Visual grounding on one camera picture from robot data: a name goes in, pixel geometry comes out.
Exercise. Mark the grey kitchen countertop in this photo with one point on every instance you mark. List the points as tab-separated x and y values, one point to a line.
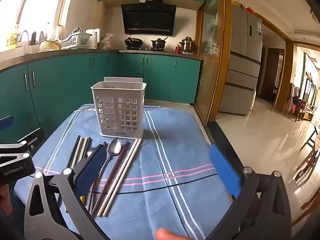
75	52

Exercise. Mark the clear plastic bag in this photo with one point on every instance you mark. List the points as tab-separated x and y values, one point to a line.
107	41

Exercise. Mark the red canister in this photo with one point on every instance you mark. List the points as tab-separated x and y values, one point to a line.
177	49

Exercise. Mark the green garland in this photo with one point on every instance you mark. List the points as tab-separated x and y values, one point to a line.
303	72

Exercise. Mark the black cooking pot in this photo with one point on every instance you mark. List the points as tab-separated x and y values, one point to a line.
158	43

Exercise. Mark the person's left hand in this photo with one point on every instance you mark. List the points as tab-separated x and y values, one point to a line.
5	201

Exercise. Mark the white plastic utensil holder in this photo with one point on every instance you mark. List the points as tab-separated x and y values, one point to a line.
120	110

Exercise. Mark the dark metal chopstick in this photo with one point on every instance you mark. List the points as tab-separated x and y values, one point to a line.
75	147

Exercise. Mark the black range hood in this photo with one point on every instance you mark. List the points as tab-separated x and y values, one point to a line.
148	17

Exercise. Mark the white bottle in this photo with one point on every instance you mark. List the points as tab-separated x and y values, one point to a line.
58	32

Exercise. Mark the dark wooden door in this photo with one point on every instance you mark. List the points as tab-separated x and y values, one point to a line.
271	77

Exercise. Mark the metal faucet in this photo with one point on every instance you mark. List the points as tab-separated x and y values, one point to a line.
27	40

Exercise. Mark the kitchen window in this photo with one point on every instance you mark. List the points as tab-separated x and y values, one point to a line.
30	7

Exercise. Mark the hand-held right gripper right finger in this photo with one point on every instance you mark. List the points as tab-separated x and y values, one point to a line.
223	170

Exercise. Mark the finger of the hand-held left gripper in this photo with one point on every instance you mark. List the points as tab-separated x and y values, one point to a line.
32	137
5	123

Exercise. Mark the beige basin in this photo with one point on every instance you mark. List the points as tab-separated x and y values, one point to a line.
49	45

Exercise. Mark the silver refrigerator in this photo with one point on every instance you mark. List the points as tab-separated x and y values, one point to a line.
243	67

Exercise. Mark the large metal spoon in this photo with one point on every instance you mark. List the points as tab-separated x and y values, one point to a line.
114	146

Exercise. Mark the white dish rack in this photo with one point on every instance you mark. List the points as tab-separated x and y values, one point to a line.
72	42

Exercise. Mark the blue striped cloth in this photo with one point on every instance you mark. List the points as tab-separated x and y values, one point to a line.
170	155

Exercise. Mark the gas stove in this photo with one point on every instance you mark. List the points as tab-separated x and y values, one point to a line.
147	49

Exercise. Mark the black wok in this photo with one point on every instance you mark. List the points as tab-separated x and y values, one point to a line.
133	42

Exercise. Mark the yellow bottle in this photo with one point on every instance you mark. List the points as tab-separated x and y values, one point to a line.
12	40

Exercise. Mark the person's right hand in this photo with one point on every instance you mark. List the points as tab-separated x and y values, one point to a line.
172	235

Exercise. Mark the wood framed glass door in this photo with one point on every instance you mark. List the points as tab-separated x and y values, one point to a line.
212	55

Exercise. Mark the green lower kitchen cabinets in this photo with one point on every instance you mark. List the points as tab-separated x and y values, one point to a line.
62	85

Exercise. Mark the stainless steel pot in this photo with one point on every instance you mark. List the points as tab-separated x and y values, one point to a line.
187	45

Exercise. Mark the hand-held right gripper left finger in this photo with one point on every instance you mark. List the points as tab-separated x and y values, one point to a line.
91	167

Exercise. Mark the white kitchen appliance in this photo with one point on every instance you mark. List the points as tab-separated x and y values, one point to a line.
95	38

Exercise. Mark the wooden chair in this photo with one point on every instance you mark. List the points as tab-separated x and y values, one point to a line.
308	205
296	100
310	157

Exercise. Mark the dark bottle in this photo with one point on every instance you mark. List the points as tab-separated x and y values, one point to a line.
33	38
42	37

